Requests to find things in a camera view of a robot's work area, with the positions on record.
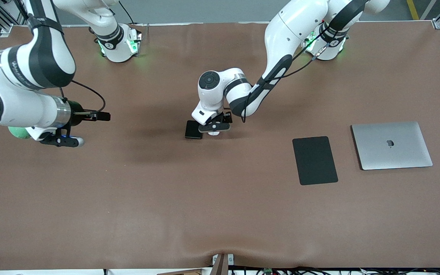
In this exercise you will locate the black mouse pad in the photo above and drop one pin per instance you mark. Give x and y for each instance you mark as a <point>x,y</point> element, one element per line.
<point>314,160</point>

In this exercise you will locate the silver closed laptop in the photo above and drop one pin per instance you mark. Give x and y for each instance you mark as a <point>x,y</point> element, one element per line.
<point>395,152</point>

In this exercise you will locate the brown table cover mat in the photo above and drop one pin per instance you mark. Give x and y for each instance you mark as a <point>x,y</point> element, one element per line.
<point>204,198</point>

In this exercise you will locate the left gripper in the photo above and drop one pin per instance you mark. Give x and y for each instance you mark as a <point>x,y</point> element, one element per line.
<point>226,117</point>

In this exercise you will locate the black phone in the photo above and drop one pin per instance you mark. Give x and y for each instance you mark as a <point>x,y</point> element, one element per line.
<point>192,130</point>

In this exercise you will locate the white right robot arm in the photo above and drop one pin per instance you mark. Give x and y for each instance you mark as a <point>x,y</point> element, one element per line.
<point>13,110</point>

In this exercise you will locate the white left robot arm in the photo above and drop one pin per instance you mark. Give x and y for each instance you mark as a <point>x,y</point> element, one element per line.
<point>285,34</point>

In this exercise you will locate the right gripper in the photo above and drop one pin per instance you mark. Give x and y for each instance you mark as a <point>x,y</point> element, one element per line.
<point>76,113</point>

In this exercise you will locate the white computer mouse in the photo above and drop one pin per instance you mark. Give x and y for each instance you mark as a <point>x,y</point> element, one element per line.
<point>213,133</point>

